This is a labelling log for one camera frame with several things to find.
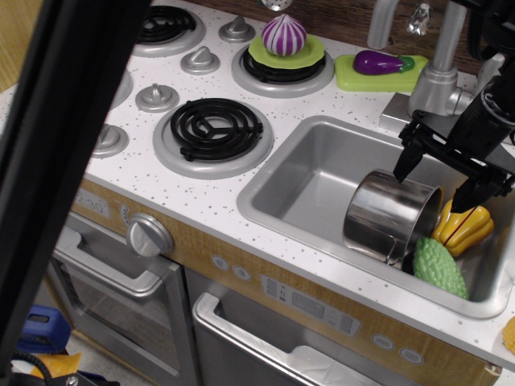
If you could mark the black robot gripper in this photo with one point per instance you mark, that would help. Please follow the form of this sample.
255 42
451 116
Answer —
469 143

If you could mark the stainless steel pot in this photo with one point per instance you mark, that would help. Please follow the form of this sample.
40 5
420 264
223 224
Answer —
385 218

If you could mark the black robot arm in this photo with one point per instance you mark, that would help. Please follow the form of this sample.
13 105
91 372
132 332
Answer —
471 142

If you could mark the grey toy sink basin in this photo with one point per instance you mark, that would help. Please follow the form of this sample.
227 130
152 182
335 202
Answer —
304 189

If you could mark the yellow toy bell pepper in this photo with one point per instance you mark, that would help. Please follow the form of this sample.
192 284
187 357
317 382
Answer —
458 232

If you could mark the silver toy faucet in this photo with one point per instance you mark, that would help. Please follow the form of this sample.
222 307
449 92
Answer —
436 90

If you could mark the green toy bitter gourd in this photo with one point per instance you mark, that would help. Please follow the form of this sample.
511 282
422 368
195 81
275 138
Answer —
434 264

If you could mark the purple toy eggplant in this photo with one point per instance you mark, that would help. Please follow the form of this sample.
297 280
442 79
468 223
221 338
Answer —
373 63

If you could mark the green toy cutting board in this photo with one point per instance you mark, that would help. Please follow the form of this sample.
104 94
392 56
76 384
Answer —
348 79

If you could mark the yellow toy corn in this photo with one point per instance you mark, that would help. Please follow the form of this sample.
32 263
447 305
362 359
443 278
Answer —
508 335

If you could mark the back right stove burner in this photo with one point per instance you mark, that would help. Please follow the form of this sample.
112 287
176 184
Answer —
277 83

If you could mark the stove burner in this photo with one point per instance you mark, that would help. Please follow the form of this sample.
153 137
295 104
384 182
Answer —
168 30
277 83
123 91
212 138

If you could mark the purple white toy onion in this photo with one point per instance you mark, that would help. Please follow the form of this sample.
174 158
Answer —
284 36

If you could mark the front right stove burner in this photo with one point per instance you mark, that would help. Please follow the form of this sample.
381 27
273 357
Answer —
212 138

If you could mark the silver stove knob top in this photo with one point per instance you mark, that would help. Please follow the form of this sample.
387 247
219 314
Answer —
237 31

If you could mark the silver stove knob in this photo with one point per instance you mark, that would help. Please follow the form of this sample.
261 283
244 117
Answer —
157 98
112 140
237 31
200 62

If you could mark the silver stove knob upper middle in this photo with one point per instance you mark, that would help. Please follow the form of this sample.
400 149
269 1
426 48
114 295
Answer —
200 62

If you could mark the toy dishwasher door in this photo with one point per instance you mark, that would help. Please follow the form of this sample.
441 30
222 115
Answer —
257 326

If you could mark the silver stove knob lower middle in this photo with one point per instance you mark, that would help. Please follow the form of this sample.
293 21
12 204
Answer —
157 98

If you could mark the silver oven dial right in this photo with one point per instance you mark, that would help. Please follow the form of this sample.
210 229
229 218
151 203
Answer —
147 237

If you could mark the back left stove burner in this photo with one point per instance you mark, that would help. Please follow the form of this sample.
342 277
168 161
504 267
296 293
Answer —
168 30

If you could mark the front left stove burner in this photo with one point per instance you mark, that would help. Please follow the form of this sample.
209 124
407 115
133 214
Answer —
123 91

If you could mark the silver stove knob bottom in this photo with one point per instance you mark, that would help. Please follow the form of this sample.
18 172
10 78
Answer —
112 140

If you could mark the toy oven door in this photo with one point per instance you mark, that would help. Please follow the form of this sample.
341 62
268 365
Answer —
134 307

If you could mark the blue clamp tool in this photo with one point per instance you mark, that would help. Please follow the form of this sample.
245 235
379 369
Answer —
45 331

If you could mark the yellow cloth on floor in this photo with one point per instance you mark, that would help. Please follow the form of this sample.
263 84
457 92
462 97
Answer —
60 365

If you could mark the black foreground post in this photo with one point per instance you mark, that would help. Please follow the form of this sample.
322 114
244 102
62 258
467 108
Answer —
74 65

